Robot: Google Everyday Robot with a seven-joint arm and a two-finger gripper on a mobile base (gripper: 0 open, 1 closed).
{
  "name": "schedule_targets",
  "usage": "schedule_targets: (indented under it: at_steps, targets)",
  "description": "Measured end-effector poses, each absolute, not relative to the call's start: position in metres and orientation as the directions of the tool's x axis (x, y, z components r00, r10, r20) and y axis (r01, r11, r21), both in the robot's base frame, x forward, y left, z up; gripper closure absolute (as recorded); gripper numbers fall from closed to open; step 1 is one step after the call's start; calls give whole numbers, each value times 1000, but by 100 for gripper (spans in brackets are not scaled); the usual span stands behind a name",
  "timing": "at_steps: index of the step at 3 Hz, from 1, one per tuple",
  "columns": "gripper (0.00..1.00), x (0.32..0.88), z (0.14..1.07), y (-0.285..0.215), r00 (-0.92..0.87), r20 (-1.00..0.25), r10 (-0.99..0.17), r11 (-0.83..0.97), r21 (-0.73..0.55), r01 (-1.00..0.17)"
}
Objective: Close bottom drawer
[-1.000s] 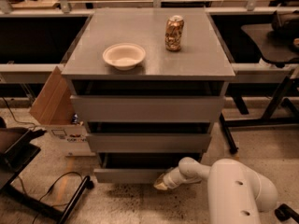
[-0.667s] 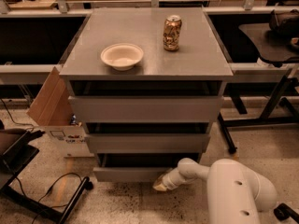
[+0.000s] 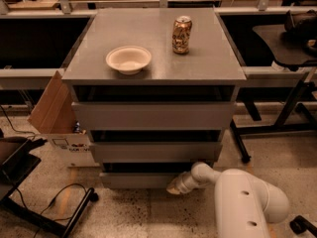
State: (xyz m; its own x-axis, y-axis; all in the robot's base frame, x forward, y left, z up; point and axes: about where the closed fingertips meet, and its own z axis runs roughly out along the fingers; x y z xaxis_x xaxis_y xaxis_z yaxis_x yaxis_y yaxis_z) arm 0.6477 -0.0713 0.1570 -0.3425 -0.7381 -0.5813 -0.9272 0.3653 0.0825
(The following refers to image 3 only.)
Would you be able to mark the grey middle drawer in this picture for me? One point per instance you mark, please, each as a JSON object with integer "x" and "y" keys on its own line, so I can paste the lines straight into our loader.
{"x": 155, "y": 146}

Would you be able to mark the grey bottom drawer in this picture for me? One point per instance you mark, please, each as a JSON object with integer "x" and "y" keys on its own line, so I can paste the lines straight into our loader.
{"x": 141, "y": 175}

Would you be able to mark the white paper bowl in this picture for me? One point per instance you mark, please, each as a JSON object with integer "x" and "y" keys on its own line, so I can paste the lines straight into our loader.
{"x": 129, "y": 60}

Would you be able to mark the grey drawer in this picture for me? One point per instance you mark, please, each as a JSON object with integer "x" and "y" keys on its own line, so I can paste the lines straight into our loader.
{"x": 155, "y": 146}
{"x": 154, "y": 107}
{"x": 141, "y": 175}

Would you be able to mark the metal railing frame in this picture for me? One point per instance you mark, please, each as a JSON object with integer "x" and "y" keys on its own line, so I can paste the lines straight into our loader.
{"x": 39, "y": 73}

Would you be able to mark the grey top drawer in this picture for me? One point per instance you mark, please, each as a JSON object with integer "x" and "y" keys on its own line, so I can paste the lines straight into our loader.
{"x": 154, "y": 107}

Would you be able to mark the white gripper with foam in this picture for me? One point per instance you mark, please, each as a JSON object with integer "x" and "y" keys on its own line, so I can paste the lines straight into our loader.
{"x": 182, "y": 183}

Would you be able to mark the brown cardboard box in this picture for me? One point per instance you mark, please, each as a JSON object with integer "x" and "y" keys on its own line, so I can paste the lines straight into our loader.
{"x": 54, "y": 119}

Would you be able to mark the black side table right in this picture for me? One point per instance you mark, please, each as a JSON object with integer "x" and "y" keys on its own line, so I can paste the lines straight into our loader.
{"x": 291, "y": 52}

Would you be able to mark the gold soda can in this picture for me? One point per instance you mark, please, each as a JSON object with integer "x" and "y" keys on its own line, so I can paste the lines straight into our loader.
{"x": 181, "y": 34}

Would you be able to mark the grey drawer cabinet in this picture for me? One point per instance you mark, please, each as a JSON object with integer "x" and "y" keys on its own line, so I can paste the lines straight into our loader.
{"x": 148, "y": 31}

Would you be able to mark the black caster bottom right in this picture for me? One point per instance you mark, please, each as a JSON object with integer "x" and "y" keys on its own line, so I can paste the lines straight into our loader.
{"x": 299, "y": 225}

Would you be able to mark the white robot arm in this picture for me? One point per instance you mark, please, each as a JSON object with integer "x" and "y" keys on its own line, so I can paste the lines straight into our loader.
{"x": 244, "y": 204}

